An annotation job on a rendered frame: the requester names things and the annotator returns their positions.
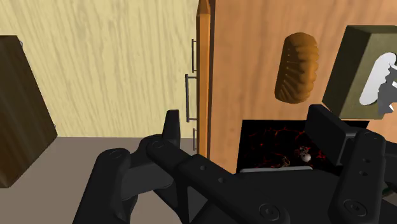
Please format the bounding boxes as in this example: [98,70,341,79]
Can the dark brown wooden cabinet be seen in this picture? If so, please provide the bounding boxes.
[0,34,59,190]

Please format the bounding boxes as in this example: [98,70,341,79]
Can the olive green tissue box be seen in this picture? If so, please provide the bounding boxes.
[321,25,397,120]

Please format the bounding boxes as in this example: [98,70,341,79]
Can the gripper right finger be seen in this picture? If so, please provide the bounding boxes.
[305,104,397,224]

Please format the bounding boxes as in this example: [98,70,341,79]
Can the white tissue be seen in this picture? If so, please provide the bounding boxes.
[359,52,397,115]

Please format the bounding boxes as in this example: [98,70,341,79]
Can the light brown wooden dresser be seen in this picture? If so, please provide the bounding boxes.
[185,0,397,174]

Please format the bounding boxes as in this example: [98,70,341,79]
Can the brown bread loaf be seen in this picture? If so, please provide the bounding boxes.
[274,32,320,105]

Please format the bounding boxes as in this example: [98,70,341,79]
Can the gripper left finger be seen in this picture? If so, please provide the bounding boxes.
[72,109,291,224]

